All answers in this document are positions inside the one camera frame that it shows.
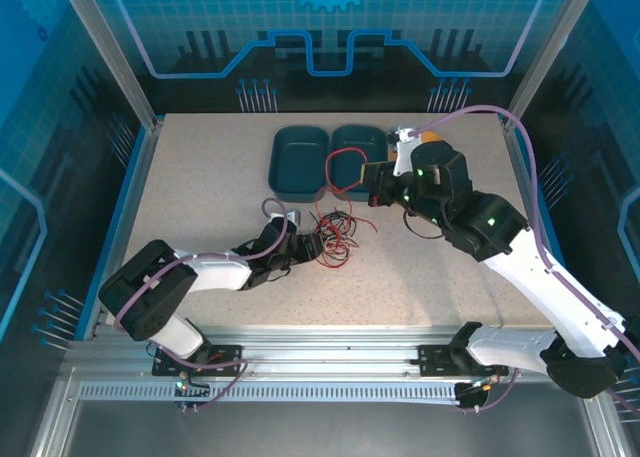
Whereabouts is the thin red cable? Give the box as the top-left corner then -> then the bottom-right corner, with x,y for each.
313,148 -> 370,228
312,211 -> 380,269

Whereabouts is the thin white cable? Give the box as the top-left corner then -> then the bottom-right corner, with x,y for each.
327,229 -> 361,254
322,234 -> 359,259

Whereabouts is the dark teal plastic bin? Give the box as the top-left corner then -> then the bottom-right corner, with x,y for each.
327,123 -> 390,203
267,125 -> 331,204

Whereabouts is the left base connector cluster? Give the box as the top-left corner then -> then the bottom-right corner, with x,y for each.
172,375 -> 212,414

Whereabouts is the base connector cluster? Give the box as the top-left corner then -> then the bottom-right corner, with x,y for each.
172,375 -> 212,414
454,374 -> 503,414

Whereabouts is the steel sheet base panel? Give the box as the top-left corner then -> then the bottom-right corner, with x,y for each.
29,376 -> 616,457

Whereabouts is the right base connector cluster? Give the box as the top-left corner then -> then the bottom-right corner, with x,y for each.
454,374 -> 503,414

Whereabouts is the aluminium side rail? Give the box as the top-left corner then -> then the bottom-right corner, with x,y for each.
499,114 -> 561,278
67,116 -> 166,346

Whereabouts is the aluminium mounting rail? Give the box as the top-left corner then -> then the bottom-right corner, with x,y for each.
67,324 -> 551,384

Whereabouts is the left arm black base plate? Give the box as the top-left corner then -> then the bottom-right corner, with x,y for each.
152,344 -> 245,378

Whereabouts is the slotted grey cable duct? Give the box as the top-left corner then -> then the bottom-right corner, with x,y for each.
79,380 -> 462,404

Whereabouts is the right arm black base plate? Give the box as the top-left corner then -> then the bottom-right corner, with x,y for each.
417,344 -> 510,378

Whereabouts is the aluminium frame post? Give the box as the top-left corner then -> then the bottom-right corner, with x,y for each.
55,0 -> 164,131
501,0 -> 605,133

